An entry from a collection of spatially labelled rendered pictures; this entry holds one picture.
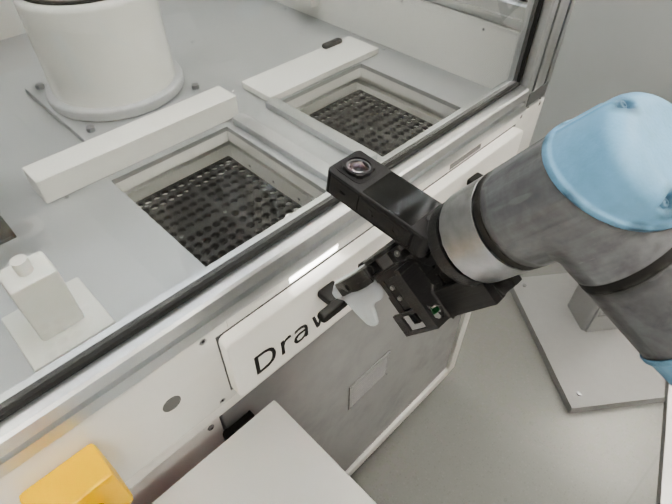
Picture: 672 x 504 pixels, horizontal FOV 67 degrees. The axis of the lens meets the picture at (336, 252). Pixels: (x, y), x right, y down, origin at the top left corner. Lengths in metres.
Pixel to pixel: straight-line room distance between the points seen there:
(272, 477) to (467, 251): 0.41
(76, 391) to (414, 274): 0.31
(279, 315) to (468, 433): 1.05
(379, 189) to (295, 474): 0.38
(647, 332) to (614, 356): 1.47
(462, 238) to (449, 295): 0.09
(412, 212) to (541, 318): 1.43
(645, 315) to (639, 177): 0.09
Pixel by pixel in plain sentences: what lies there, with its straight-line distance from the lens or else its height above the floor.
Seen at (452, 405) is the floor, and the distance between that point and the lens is 1.59.
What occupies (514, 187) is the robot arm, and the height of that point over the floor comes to 1.19.
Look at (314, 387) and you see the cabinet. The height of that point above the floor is 0.62.
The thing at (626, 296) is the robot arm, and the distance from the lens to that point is 0.33.
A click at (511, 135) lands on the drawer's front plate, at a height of 0.93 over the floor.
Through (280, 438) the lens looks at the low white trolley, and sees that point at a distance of 0.68.
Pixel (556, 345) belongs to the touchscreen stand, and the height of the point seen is 0.03.
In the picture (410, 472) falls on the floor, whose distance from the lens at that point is 1.49.
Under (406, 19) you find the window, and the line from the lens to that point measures 0.58.
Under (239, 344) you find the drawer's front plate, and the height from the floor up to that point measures 0.92.
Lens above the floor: 1.38
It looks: 46 degrees down
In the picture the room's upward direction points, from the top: straight up
